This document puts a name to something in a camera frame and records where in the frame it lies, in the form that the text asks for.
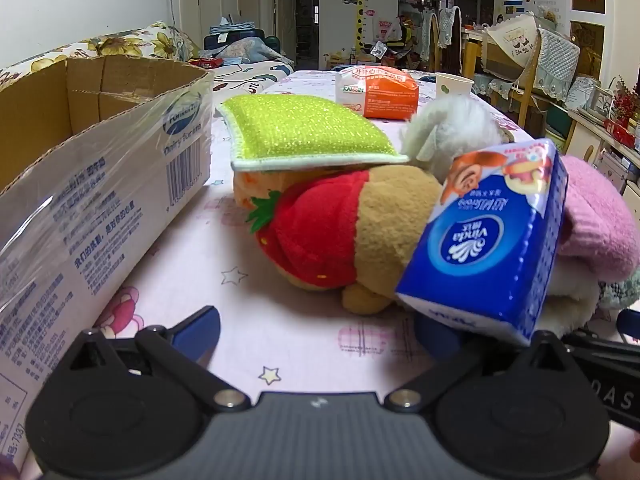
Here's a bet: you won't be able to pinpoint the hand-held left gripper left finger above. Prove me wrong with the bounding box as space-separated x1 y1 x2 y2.
62 305 252 413

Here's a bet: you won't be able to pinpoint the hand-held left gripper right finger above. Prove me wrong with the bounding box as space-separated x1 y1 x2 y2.
382 312 576 411

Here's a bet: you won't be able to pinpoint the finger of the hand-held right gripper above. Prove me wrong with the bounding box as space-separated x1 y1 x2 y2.
564 309 640 361

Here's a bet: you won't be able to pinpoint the grey fuzzy scrunchie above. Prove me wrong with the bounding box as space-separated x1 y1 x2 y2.
597 267 640 311

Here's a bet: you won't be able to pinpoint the white fleece cloth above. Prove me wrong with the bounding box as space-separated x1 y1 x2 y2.
535 255 608 336

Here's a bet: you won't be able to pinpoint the blue tissue pack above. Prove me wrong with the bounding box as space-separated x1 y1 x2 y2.
395 138 570 347

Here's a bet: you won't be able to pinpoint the pink knit hat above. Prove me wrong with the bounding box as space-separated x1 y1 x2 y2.
557 155 640 283

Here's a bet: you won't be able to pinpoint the tan bear plush red shirt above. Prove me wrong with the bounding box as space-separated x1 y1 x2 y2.
246 165 451 316

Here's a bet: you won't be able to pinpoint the cardboard box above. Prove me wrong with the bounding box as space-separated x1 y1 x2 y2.
0 54 216 471

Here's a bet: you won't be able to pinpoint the white fluffy plush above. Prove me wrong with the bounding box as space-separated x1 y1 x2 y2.
400 95 516 181

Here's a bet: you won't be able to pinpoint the green scouring sponge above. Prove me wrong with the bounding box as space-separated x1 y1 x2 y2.
217 94 410 171

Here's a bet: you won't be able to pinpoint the pink printed tablecloth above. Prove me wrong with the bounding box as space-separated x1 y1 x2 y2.
92 67 640 396

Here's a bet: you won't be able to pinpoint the cream low cabinet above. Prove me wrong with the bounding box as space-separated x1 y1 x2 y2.
565 105 640 196

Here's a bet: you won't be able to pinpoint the red berry branches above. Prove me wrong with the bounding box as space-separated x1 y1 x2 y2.
607 75 640 131

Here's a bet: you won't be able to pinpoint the orange tissue pack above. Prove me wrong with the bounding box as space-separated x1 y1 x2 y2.
334 65 420 121

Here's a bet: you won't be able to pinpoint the white paper cup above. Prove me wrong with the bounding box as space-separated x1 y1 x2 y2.
435 72 475 103

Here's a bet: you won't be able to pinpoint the wooden chair with lace cover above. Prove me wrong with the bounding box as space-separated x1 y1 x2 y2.
515 27 581 131

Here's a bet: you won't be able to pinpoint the floral sofa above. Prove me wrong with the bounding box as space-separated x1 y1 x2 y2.
0 20 296 96

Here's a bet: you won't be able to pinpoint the black bag with folded cloths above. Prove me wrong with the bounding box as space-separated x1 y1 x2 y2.
202 30 281 58

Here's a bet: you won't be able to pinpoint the wooden dining table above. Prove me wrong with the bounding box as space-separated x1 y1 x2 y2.
460 27 493 76

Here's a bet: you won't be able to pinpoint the white cloth tote bag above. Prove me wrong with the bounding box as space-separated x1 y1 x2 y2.
482 12 543 83

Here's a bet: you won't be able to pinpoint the wooden chair with draped cloth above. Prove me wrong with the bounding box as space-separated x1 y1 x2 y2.
422 7 463 73

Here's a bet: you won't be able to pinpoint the giraffe height chart sticker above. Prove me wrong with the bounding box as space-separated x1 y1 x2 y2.
350 0 371 56

